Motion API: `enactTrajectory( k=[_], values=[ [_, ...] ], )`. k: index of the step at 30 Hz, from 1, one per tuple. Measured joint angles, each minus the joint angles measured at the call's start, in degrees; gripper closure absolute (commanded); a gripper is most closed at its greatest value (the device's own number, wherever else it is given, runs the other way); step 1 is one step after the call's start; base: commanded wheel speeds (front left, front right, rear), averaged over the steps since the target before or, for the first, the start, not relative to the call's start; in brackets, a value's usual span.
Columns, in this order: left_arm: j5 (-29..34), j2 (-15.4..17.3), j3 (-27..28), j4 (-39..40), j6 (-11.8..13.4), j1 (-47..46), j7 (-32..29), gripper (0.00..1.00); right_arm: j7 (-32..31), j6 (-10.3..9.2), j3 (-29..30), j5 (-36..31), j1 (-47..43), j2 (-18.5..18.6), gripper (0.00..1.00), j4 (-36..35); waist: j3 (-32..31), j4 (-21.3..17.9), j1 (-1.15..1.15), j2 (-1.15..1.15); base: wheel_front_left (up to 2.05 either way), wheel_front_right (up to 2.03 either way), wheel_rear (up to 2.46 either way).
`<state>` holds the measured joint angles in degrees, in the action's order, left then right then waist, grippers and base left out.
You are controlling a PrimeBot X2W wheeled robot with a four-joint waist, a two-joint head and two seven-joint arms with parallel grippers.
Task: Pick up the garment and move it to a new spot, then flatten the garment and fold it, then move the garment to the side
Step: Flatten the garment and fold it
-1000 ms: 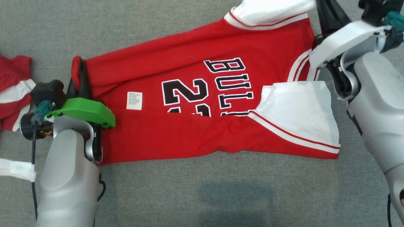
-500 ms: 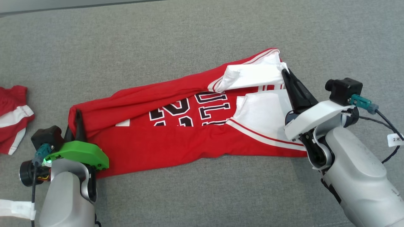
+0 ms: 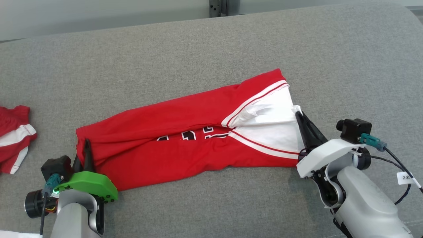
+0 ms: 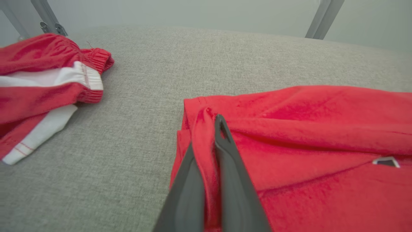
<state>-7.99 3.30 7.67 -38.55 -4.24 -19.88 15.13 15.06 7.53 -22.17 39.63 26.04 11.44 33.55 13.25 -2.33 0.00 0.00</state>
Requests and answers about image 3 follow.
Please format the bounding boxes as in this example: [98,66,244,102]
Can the red white basketball jersey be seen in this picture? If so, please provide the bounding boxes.
[75,68,306,191]

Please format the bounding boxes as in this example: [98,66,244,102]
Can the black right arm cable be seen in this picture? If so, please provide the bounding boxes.
[360,133,423,206]

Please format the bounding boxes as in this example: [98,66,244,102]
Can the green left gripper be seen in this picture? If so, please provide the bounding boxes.
[53,139,118,203]

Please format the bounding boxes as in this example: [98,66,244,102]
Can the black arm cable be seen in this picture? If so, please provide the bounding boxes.
[360,133,423,206]
[39,174,64,236]

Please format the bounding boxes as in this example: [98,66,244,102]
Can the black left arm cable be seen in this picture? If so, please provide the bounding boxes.
[39,174,64,236]

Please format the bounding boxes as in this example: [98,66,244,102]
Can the dark metal post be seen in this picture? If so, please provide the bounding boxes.
[209,0,229,18]

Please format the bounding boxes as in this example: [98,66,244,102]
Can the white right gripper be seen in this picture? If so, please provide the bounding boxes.
[295,111,367,179]

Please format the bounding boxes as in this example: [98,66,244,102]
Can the white cable label tag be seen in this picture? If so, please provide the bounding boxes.
[397,171,416,185]

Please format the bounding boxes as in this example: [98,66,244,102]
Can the red white basketball shorts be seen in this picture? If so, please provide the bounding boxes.
[0,105,37,175]

